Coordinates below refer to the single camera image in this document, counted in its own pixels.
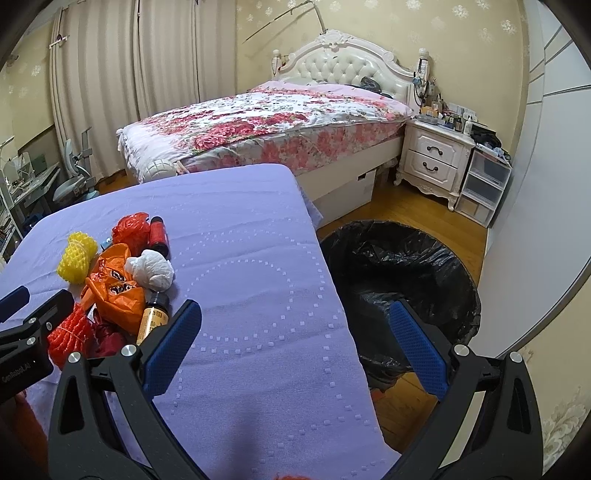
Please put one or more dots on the beige curtains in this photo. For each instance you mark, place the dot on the beige curtains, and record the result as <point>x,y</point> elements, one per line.
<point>114,62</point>

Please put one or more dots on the black trash bin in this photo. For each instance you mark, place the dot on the black trash bin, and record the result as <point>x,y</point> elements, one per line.
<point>374,263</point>

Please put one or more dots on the white nightstand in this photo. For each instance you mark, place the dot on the white nightstand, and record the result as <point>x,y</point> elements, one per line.
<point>434,159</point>

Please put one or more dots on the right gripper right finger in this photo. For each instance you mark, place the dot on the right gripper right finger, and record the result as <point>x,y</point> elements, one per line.
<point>424,357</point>

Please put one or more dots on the cluttered desk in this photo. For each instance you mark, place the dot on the cluttered desk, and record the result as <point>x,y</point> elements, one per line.
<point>21,189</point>

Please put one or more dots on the white crumpled tissue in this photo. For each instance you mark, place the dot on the white crumpled tissue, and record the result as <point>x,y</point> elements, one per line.
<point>150,270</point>

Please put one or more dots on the white plastic drawer unit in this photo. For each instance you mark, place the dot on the white plastic drawer unit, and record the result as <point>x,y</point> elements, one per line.
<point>484,184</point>

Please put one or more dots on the red bottle black cap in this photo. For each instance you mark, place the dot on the red bottle black cap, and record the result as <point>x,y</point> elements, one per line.
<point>158,240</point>

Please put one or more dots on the yellow foam fruit net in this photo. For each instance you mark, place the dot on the yellow foam fruit net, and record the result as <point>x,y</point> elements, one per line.
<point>74,264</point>

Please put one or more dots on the brown glass bottle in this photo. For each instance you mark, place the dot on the brown glass bottle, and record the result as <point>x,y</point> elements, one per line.
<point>155,314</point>

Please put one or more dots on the red foam fruit net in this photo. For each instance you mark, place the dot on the red foam fruit net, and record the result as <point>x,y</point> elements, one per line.
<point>74,334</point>

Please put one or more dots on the white sliding wardrobe door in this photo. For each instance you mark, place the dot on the white sliding wardrobe door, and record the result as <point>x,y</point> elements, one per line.
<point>538,252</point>

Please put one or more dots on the white under-bed box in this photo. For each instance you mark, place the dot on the white under-bed box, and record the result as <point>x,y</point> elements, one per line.
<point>345,199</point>

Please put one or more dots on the grey office chair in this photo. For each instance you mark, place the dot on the grey office chair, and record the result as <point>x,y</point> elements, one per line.
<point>80,185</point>

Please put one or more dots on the orange snack bag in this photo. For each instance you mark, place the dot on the orange snack bag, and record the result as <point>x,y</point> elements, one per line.
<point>111,289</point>

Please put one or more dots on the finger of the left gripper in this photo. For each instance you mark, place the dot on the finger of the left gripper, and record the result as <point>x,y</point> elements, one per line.
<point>13,302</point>
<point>48,316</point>

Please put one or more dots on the floral pink bedspread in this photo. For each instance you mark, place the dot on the floral pink bedspread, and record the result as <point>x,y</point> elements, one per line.
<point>302,127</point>

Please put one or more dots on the bed with white headboard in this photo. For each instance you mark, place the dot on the bed with white headboard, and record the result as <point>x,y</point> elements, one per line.
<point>339,58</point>

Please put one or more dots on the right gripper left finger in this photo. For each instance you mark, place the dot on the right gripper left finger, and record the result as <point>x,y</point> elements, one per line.
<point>164,349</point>

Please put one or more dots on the red plastic bag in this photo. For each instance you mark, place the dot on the red plastic bag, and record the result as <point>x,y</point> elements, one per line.
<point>133,231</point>

